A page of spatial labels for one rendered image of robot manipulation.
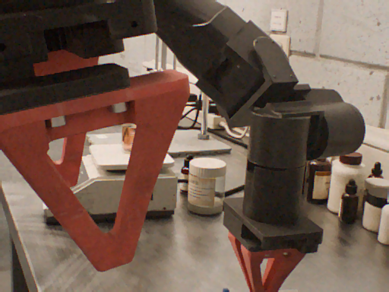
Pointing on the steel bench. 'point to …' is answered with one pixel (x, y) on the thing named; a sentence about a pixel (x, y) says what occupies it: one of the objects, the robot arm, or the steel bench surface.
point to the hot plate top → (116, 157)
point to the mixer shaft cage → (162, 57)
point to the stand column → (204, 119)
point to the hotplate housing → (161, 202)
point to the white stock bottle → (349, 163)
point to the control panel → (81, 176)
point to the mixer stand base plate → (185, 144)
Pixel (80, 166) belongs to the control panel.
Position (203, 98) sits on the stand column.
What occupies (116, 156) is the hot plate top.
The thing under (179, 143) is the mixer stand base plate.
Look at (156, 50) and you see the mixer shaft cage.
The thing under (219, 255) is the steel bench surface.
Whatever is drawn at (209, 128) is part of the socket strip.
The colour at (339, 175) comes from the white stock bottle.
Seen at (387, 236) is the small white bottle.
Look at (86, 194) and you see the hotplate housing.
